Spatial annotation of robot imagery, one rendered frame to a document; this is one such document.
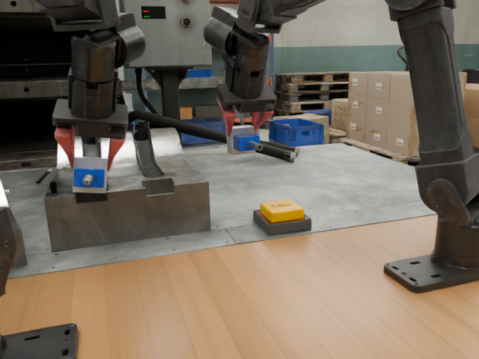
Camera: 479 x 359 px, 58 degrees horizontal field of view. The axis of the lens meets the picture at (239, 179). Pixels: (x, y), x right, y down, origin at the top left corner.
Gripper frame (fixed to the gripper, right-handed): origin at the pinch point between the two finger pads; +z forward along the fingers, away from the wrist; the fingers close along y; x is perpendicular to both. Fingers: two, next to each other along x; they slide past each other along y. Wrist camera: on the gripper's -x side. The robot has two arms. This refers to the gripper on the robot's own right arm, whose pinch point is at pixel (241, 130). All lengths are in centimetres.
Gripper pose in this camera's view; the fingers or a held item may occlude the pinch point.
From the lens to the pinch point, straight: 87.7
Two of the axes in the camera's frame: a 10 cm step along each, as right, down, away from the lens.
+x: 2.8, 6.6, -6.9
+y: -9.5, 1.1, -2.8
